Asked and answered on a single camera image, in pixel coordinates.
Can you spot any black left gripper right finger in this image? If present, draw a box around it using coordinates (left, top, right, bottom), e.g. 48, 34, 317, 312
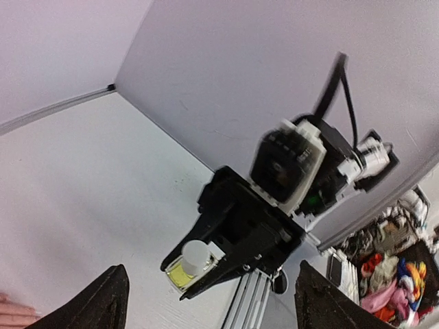
294, 260, 392, 329

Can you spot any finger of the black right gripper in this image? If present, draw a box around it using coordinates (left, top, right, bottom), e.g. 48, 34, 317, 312
160, 202, 236, 272
179, 226, 281, 301

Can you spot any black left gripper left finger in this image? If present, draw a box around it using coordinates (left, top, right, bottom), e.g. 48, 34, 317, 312
29, 265, 130, 329

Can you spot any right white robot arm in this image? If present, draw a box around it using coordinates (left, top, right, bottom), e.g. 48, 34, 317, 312
160, 122, 398, 300

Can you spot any right black camera cable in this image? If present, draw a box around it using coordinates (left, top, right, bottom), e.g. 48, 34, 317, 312
313, 51, 359, 145

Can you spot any grey nail polish cap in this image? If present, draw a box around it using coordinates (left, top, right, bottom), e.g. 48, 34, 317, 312
181, 240, 211, 276

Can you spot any mannequin hand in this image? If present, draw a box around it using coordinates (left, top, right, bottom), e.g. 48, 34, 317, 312
0, 293, 40, 328

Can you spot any yellow nail polish bottle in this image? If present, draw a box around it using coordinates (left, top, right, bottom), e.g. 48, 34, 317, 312
165, 240, 225, 294

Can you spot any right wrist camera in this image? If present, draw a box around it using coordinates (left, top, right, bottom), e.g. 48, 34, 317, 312
248, 119, 327, 216

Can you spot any pile of colourful clothes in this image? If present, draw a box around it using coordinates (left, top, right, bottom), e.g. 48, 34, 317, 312
359, 254, 427, 328

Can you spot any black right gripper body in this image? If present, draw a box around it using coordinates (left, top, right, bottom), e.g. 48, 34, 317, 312
198, 166, 305, 271

